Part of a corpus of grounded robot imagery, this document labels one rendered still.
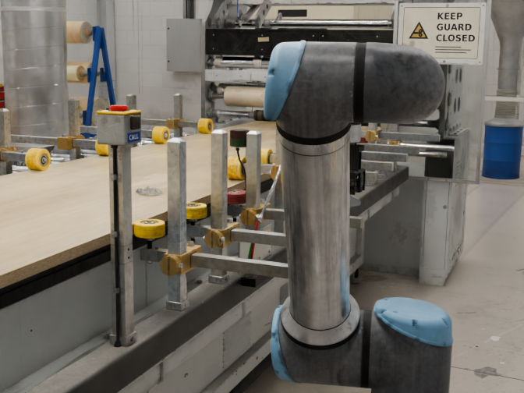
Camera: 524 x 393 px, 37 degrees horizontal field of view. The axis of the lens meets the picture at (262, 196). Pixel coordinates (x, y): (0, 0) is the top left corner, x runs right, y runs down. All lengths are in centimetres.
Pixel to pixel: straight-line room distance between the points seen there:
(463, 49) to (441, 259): 120
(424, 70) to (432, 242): 356
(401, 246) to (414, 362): 337
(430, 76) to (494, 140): 761
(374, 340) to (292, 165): 44
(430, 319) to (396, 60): 57
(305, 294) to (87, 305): 80
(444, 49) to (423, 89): 338
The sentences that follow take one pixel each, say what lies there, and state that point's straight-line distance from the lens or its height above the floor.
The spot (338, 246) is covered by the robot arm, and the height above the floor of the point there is 103.
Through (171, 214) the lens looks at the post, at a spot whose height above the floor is 95.
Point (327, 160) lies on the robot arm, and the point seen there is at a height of 119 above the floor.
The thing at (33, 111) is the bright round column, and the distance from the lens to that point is 616.
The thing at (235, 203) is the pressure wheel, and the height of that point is 88.
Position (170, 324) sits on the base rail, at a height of 70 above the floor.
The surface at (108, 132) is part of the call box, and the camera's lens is 170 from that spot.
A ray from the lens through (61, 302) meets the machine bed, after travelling 196.
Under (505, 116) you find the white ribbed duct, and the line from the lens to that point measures 881.
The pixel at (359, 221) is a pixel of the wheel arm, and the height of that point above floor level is 85.
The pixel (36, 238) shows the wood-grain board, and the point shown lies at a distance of 196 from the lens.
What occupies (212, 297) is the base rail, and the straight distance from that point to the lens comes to 214.
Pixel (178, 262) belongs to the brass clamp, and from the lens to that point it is 197.
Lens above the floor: 136
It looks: 11 degrees down
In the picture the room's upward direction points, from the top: 1 degrees clockwise
